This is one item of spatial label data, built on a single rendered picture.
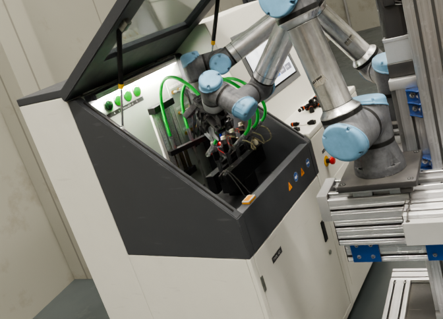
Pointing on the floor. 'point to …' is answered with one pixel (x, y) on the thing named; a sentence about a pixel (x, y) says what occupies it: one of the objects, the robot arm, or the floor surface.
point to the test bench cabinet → (207, 287)
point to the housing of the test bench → (84, 202)
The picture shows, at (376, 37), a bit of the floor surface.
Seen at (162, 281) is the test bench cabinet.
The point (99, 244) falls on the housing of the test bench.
